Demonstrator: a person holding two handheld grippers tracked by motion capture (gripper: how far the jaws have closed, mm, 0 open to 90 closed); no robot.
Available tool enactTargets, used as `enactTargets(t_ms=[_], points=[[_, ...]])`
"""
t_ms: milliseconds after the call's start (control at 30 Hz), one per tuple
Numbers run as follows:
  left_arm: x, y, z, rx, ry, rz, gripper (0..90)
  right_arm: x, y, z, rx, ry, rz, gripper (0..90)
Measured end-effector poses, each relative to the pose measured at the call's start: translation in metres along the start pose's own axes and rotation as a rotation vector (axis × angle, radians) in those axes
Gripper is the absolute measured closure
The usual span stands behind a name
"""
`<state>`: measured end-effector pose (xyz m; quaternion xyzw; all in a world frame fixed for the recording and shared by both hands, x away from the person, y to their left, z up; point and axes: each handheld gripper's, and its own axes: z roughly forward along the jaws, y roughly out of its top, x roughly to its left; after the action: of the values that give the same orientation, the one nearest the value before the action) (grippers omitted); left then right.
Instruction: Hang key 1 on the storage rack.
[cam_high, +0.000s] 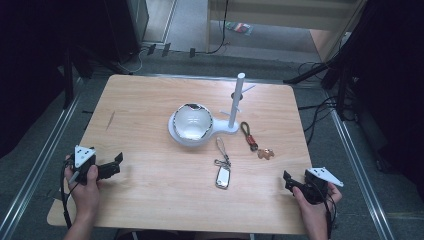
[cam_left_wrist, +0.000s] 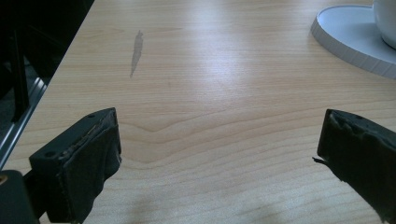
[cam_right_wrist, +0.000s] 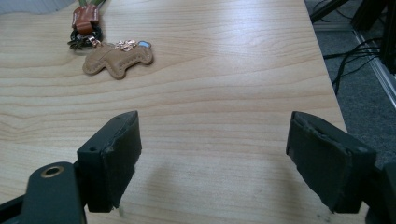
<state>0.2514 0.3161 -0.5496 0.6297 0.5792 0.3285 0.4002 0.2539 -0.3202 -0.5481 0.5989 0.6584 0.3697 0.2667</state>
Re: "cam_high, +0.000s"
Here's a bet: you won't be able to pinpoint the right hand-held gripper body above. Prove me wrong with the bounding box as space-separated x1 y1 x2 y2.
302 166 345 205

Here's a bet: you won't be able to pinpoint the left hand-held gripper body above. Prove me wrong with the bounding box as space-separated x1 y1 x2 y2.
70 145 102 185

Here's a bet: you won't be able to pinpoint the person's right hand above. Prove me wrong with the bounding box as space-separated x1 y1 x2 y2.
292 182 344 219

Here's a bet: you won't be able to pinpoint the person's left hand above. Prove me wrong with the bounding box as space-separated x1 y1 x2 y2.
63 154 103 218

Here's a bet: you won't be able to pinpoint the black metal stand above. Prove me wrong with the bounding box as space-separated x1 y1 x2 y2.
61 46 77 110
282 49 355 122

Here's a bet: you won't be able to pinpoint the white bowl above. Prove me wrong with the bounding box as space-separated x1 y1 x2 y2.
172 102 214 141

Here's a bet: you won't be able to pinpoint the white key rack with tray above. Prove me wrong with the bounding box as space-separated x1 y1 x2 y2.
167 72 258 148

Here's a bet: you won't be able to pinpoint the black cabinet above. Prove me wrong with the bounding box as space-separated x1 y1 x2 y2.
102 0 150 65

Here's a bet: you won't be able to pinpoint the colourful packet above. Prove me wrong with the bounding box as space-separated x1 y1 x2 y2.
224 21 255 37

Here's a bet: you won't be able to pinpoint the beige wooden furniture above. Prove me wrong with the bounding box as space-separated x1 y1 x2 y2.
205 0 368 63

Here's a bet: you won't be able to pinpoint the right hand-held gripper cable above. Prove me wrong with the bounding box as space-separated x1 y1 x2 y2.
319 185 338 240

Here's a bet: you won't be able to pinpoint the hand-held gripper cable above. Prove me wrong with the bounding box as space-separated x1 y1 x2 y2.
59 159 75 231
319 185 338 240

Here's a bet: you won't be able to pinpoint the metal floor rail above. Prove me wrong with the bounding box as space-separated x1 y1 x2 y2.
0 94 82 240
328 106 397 240

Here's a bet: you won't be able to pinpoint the left hand-held gripper cable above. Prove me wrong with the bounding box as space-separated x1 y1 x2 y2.
59 159 75 231

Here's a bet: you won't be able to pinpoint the braided cord keychain brown pendant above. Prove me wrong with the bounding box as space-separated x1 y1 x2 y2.
239 120 276 161

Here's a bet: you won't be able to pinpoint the silver tag keychain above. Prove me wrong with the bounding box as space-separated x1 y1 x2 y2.
213 136 232 191

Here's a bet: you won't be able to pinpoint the black floor cables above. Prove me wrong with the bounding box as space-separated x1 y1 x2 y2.
296 61 355 147

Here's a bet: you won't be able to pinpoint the white floor cable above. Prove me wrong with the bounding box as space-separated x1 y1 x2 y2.
117 49 148 76

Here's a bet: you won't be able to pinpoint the black hanging cable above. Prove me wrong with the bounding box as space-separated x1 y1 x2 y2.
195 0 232 56

